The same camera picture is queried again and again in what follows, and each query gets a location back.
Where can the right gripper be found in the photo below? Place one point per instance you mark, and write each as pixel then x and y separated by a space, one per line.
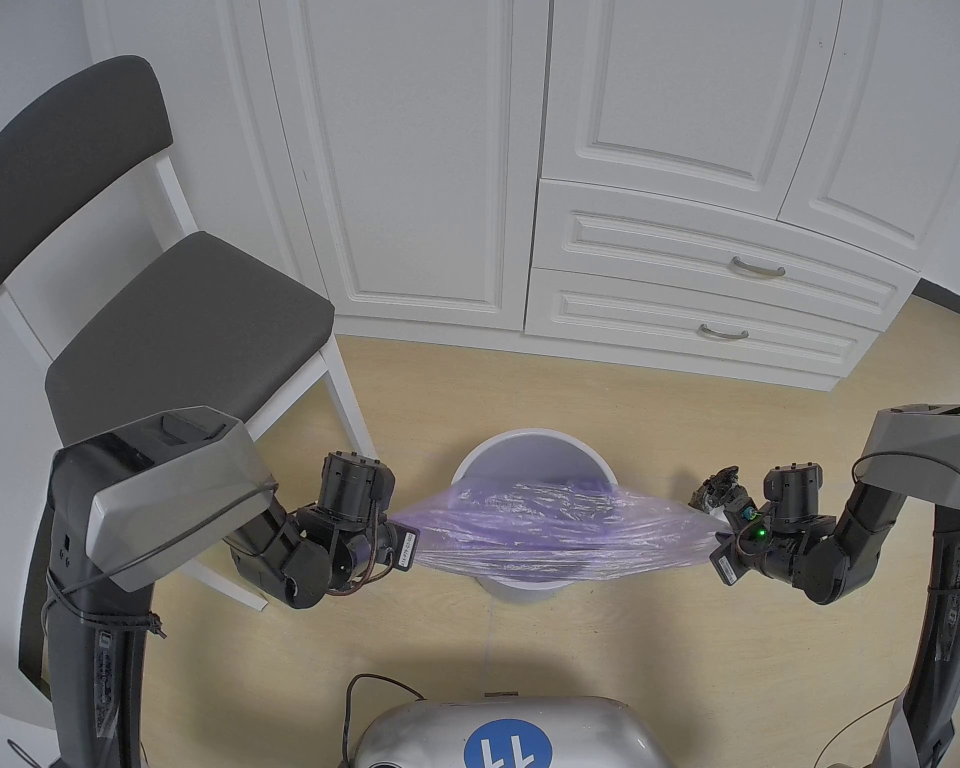
pixel 772 555

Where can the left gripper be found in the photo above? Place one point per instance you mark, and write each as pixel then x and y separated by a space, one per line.
pixel 403 547

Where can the purple plastic bag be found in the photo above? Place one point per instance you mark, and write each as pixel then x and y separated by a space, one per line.
pixel 540 525

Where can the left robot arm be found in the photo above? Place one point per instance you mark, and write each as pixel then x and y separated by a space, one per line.
pixel 165 480

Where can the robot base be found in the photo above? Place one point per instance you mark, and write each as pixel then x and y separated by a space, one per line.
pixel 420 739

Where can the white trash bin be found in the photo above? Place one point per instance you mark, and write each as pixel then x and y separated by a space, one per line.
pixel 525 450

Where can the white wardrobe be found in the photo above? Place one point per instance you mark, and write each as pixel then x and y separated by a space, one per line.
pixel 420 150

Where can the white chair grey cushions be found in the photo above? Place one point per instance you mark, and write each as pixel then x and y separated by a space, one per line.
pixel 187 322

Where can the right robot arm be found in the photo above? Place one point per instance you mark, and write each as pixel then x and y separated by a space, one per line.
pixel 907 442

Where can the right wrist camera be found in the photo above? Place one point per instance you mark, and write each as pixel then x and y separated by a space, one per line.
pixel 742 506

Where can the black plastic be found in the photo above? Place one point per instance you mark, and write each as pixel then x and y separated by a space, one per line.
pixel 716 487

